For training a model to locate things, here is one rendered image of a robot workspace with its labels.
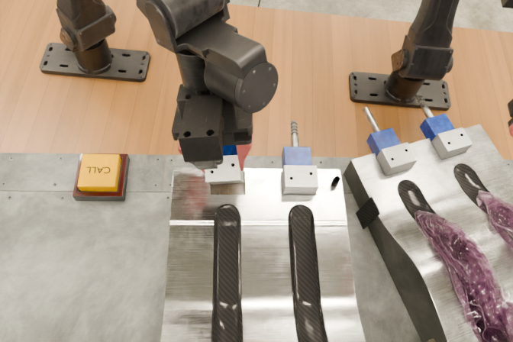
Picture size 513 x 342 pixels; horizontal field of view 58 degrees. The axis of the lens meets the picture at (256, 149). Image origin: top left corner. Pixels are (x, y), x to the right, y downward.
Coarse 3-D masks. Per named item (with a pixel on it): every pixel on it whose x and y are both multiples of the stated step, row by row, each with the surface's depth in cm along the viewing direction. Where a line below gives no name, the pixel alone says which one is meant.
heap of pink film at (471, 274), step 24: (480, 192) 75; (432, 216) 70; (504, 216) 69; (432, 240) 67; (456, 240) 66; (456, 264) 63; (480, 264) 62; (456, 288) 63; (480, 288) 62; (480, 312) 62; (504, 312) 62; (480, 336) 62; (504, 336) 61
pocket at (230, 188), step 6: (210, 186) 71; (216, 186) 72; (222, 186) 72; (228, 186) 72; (234, 186) 72; (240, 186) 72; (210, 192) 71; (216, 192) 71; (222, 192) 71; (228, 192) 71; (234, 192) 72; (240, 192) 72
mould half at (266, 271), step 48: (192, 192) 68; (336, 192) 70; (192, 240) 65; (288, 240) 66; (336, 240) 67; (192, 288) 62; (288, 288) 63; (336, 288) 64; (192, 336) 58; (288, 336) 58; (336, 336) 59
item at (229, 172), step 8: (224, 152) 66; (232, 152) 66; (224, 160) 65; (232, 160) 65; (224, 168) 64; (232, 168) 64; (208, 176) 64; (216, 176) 64; (224, 176) 64; (232, 176) 64; (240, 176) 65
